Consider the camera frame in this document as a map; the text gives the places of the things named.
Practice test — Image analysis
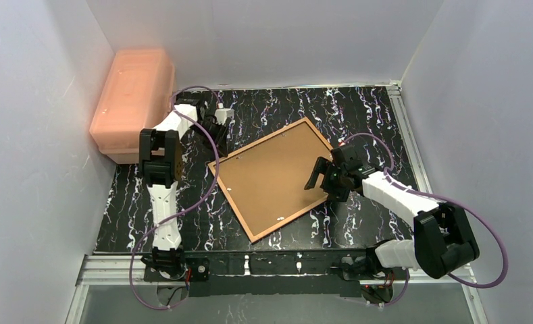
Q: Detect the brown fibreboard backing board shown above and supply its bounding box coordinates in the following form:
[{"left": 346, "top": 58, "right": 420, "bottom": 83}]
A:
[{"left": 213, "top": 121, "right": 334, "bottom": 239}]

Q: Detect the wooden picture frame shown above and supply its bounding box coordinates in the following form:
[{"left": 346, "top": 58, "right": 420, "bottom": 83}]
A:
[{"left": 207, "top": 117, "right": 338, "bottom": 244}]

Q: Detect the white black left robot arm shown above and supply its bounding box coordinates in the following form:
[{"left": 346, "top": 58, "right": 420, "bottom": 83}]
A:
[{"left": 138, "top": 98, "right": 234, "bottom": 251}]

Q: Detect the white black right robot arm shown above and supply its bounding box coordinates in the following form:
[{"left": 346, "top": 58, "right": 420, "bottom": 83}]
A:
[{"left": 305, "top": 144, "right": 480, "bottom": 279}]

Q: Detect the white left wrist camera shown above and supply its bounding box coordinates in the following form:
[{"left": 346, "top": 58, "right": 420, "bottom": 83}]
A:
[{"left": 214, "top": 103, "right": 234, "bottom": 126}]

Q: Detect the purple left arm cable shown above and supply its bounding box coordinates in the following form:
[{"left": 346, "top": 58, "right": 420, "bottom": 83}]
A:
[{"left": 129, "top": 86, "right": 224, "bottom": 311}]

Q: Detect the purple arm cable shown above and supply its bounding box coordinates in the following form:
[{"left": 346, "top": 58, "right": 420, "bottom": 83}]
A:
[
  {"left": 129, "top": 86, "right": 224, "bottom": 311},
  {"left": 340, "top": 132, "right": 509, "bottom": 306}
]

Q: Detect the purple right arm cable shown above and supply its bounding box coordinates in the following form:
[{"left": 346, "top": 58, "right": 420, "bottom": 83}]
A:
[{"left": 340, "top": 132, "right": 509, "bottom": 306}]

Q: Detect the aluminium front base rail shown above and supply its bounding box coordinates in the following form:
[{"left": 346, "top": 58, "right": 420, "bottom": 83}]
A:
[{"left": 66, "top": 250, "right": 487, "bottom": 323}]

